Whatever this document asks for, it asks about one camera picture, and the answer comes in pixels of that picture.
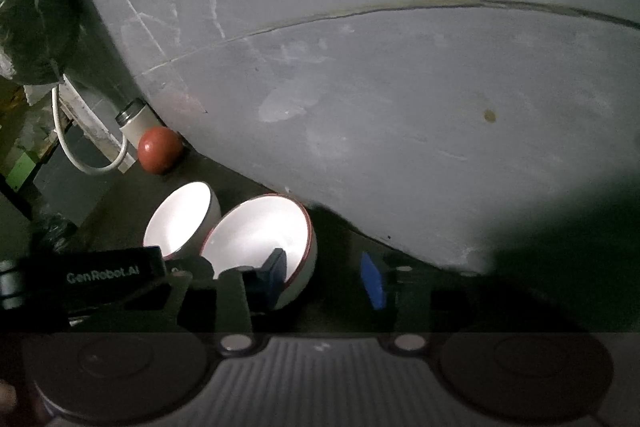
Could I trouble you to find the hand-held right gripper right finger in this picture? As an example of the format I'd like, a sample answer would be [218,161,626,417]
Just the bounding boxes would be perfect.
[361,252,576,352]

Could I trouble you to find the white ceramic bowl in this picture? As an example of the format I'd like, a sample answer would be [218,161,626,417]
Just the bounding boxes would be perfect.
[201,193,318,311]
[142,181,222,260]

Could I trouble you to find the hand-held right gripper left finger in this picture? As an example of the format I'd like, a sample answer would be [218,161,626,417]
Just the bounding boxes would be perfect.
[150,248,286,353]

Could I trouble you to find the white flexible hose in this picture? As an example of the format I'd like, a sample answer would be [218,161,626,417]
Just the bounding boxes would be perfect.
[51,74,137,175]

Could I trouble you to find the clear plastic bag dark contents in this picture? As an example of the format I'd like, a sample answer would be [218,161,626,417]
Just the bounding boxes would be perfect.
[0,0,83,85]

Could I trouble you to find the white canister with metal rim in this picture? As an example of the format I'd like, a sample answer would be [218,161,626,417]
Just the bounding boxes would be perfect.
[115,99,162,152]

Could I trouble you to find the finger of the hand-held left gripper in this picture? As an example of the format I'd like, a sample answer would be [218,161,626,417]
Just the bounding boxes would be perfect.
[167,254,216,280]

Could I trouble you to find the green box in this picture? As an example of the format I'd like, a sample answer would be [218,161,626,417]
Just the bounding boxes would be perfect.
[5,147,38,192]

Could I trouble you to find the red ball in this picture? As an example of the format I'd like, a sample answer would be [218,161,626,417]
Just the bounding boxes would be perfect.
[138,126,185,175]

